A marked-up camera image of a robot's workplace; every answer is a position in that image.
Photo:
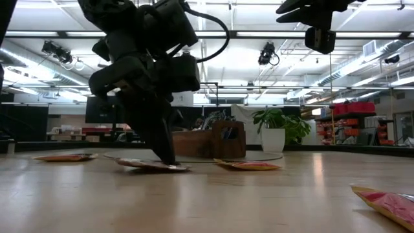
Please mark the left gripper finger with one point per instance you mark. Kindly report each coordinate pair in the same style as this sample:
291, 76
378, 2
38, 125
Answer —
148, 123
172, 142

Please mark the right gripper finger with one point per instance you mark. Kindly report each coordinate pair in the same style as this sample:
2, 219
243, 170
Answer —
300, 17
300, 6

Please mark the beige tea bag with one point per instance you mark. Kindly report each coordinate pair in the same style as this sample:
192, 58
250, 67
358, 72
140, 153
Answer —
198, 124
152, 164

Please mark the dark blue tea bag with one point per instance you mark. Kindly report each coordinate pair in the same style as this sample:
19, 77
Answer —
216, 119

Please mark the orange tea bag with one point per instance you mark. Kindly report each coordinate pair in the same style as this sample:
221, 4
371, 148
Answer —
247, 165
66, 157
388, 204

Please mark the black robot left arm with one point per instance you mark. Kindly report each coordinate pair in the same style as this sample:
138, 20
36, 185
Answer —
168, 22

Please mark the wooden compartment box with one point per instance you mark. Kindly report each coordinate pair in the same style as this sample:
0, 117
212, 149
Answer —
200, 142

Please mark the white box unit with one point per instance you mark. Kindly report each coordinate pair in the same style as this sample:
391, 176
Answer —
184, 98

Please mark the red low table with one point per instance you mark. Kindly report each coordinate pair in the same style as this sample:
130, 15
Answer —
97, 130

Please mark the large black monitor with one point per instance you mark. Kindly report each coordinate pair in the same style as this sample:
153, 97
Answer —
90, 113

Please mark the red storage crate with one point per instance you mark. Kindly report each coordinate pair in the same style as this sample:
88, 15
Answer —
361, 107
340, 108

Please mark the white sheet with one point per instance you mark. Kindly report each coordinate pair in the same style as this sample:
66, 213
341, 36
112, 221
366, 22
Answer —
244, 113

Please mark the round grey mat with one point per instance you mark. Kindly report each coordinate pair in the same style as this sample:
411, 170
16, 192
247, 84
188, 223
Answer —
258, 156

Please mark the dark storage shelf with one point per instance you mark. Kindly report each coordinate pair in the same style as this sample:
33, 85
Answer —
354, 127

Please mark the green plant white pot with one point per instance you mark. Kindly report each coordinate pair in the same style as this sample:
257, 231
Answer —
273, 139

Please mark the black partition panel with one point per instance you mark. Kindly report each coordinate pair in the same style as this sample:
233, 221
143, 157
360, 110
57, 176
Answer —
24, 123

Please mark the glass door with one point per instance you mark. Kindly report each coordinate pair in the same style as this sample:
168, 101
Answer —
404, 127

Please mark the ceiling-mounted black camera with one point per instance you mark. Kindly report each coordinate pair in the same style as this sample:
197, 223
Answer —
392, 59
268, 53
57, 51

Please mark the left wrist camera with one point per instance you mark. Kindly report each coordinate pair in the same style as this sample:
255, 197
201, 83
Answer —
184, 72

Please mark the background black frame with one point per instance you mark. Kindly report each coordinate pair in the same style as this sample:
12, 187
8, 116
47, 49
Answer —
217, 97

